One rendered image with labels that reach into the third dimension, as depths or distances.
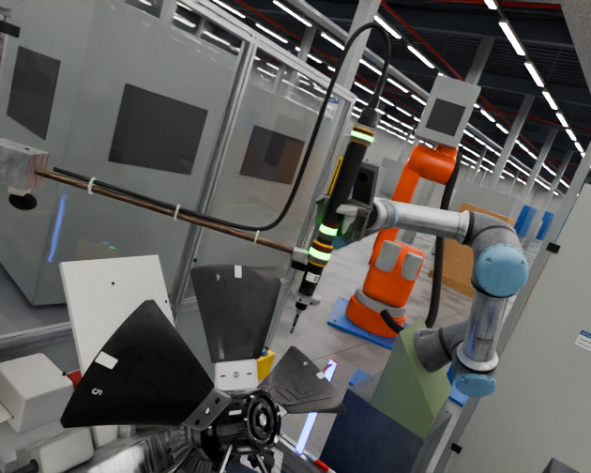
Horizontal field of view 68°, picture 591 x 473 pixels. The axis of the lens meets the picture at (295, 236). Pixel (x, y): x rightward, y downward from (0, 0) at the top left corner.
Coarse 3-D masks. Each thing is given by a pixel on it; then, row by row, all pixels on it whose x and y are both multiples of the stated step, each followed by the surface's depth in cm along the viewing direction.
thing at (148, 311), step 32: (128, 320) 70; (160, 320) 74; (128, 352) 71; (160, 352) 74; (96, 384) 68; (128, 384) 72; (160, 384) 75; (192, 384) 79; (64, 416) 66; (96, 416) 70; (128, 416) 74; (160, 416) 78
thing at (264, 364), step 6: (270, 354) 144; (258, 360) 138; (264, 360) 140; (270, 360) 144; (258, 366) 138; (264, 366) 142; (270, 366) 146; (258, 372) 140; (264, 372) 143; (258, 378) 142
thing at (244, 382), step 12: (240, 360) 94; (252, 360) 95; (216, 372) 93; (228, 372) 93; (240, 372) 93; (252, 372) 94; (216, 384) 92; (228, 384) 92; (240, 384) 92; (252, 384) 92
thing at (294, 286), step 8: (296, 248) 90; (296, 256) 88; (304, 256) 88; (296, 264) 88; (304, 264) 89; (296, 272) 89; (296, 280) 90; (296, 288) 90; (296, 296) 89; (304, 296) 90; (312, 296) 92; (312, 304) 89
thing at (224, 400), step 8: (216, 392) 83; (208, 400) 83; (224, 400) 85; (200, 408) 83; (216, 408) 85; (192, 416) 83; (200, 416) 84; (208, 416) 85; (216, 416) 86; (184, 424) 82; (192, 424) 84; (200, 424) 85; (208, 424) 86
